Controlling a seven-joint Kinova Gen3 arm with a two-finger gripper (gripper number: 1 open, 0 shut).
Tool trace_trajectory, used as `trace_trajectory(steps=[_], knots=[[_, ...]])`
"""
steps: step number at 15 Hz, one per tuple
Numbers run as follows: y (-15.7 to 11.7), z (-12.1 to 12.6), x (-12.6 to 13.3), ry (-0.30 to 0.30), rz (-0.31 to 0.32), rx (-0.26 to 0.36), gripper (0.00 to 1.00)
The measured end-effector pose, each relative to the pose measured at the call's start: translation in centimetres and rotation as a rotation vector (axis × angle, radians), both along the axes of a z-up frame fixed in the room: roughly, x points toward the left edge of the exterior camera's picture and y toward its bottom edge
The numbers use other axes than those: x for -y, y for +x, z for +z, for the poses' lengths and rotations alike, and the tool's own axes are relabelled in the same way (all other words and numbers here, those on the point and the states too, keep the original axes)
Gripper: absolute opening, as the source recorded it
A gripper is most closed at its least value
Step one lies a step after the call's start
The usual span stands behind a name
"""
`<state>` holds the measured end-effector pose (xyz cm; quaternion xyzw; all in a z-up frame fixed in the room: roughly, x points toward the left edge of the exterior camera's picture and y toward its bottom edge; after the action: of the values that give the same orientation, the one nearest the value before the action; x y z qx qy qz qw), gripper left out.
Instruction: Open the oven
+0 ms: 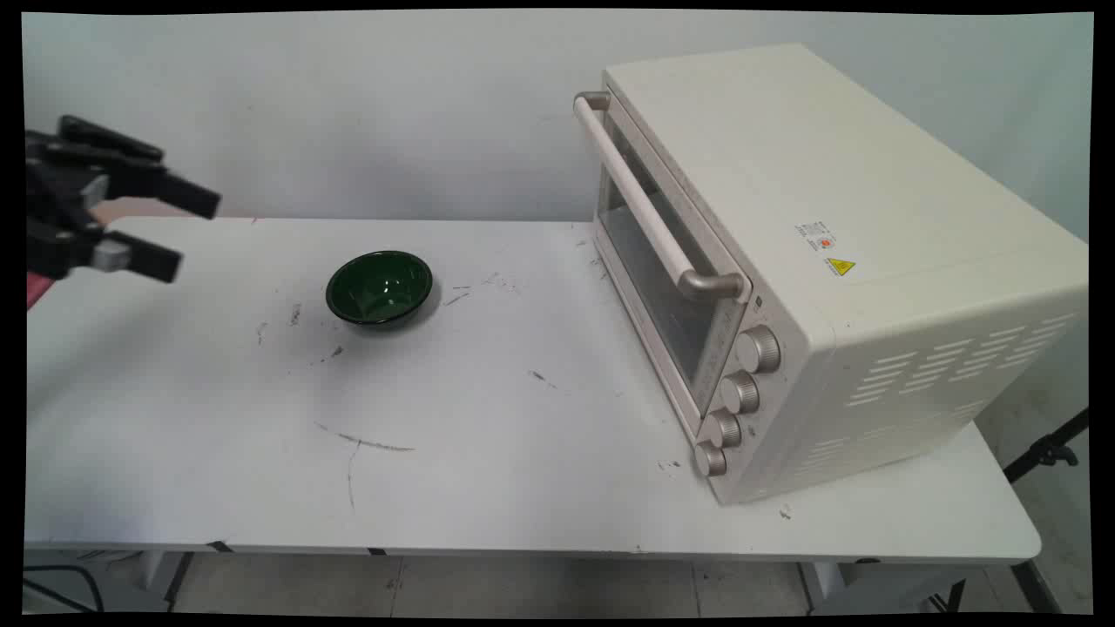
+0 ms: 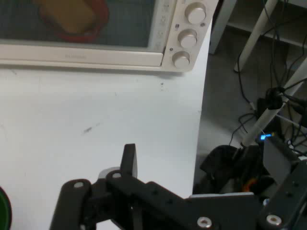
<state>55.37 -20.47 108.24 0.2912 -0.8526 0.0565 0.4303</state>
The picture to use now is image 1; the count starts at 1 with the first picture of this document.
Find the dark green bowl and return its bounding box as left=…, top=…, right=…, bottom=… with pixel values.
left=325, top=251, right=435, bottom=329

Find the large silver oven knob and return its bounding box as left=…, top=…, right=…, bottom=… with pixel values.
left=735, top=326, right=782, bottom=375

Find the oven door with bar handle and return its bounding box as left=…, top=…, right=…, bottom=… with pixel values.
left=572, top=90, right=755, bottom=439

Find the cream toaster oven body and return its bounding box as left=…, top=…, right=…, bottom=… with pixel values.
left=592, top=43, right=1091, bottom=507

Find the black cable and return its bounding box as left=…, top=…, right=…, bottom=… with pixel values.
left=24, top=564, right=107, bottom=613

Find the black tripod leg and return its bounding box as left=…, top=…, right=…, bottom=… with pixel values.
left=1002, top=407, right=1091, bottom=485

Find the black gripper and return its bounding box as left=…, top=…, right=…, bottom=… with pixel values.
left=24, top=115, right=222, bottom=285

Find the white table leg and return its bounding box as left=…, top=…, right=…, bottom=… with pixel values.
left=135, top=550, right=194, bottom=606

